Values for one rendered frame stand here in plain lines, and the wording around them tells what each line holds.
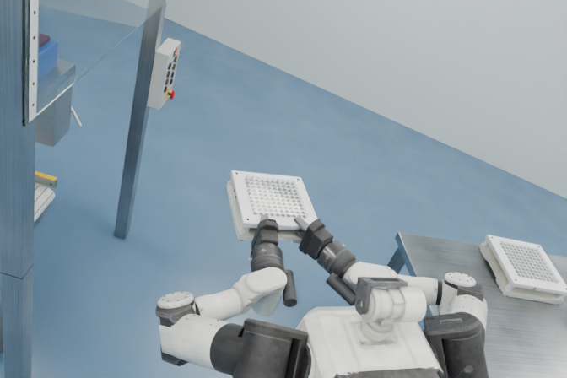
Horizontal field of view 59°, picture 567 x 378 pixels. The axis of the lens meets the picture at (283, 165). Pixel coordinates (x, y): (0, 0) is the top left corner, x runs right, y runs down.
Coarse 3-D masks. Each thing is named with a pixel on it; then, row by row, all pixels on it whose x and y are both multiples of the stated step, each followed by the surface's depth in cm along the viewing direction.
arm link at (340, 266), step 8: (344, 256) 138; (352, 256) 139; (336, 264) 138; (344, 264) 138; (352, 264) 138; (328, 272) 140; (336, 272) 138; (344, 272) 138; (328, 280) 138; (336, 280) 137; (344, 280) 138; (336, 288) 137; (344, 288) 136; (352, 288) 137; (344, 296) 135; (352, 296) 135; (352, 304) 135
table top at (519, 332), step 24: (408, 240) 189; (432, 240) 193; (456, 240) 198; (408, 264) 180; (432, 264) 182; (456, 264) 186; (480, 264) 190; (432, 312) 162; (504, 312) 172; (528, 312) 176; (552, 312) 180; (504, 336) 163; (528, 336) 166; (552, 336) 170; (504, 360) 154; (528, 360) 157; (552, 360) 160
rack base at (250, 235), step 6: (228, 186) 161; (228, 192) 161; (234, 192) 159; (234, 198) 156; (234, 204) 154; (234, 210) 152; (234, 216) 151; (234, 222) 151; (240, 222) 148; (252, 228) 148; (240, 234) 144; (246, 234) 145; (252, 234) 146; (282, 234) 150; (288, 234) 150; (294, 234) 151; (294, 240) 151; (300, 240) 152
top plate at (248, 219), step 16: (240, 176) 159; (256, 176) 161; (272, 176) 164; (288, 176) 167; (240, 192) 152; (304, 192) 162; (240, 208) 146; (256, 208) 148; (304, 208) 155; (256, 224) 143; (288, 224) 147
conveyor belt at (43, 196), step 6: (36, 186) 160; (42, 186) 160; (36, 192) 158; (42, 192) 158; (48, 192) 159; (36, 198) 156; (42, 198) 157; (48, 198) 159; (36, 204) 154; (42, 204) 156; (48, 204) 159; (36, 210) 153; (42, 210) 156; (36, 216) 153
